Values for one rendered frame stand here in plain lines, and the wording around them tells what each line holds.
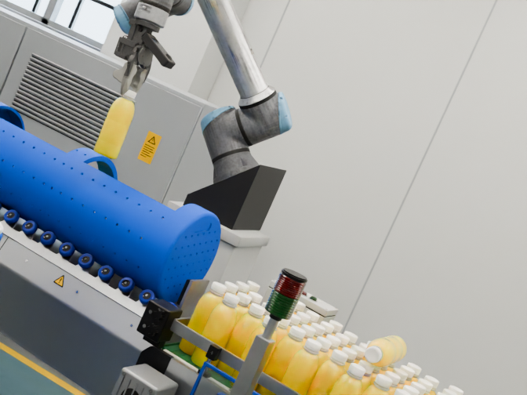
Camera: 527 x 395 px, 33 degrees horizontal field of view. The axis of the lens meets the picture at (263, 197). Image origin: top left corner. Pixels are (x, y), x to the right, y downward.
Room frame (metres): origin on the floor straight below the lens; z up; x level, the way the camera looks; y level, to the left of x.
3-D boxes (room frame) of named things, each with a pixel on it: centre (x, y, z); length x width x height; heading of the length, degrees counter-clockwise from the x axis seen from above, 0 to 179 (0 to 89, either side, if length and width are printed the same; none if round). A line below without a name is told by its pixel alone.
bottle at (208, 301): (2.25, 0.01, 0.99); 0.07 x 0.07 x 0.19
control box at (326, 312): (2.59, -0.23, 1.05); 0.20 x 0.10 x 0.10; 66
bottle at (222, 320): (2.19, -0.03, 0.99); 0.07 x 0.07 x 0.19
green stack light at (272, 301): (1.93, -0.13, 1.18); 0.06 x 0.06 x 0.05
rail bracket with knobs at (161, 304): (2.21, 0.11, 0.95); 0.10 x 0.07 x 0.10; 156
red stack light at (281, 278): (1.93, -0.13, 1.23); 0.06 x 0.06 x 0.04
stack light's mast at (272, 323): (1.93, -0.13, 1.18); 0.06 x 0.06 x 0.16
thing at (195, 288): (2.41, 0.07, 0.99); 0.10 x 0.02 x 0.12; 156
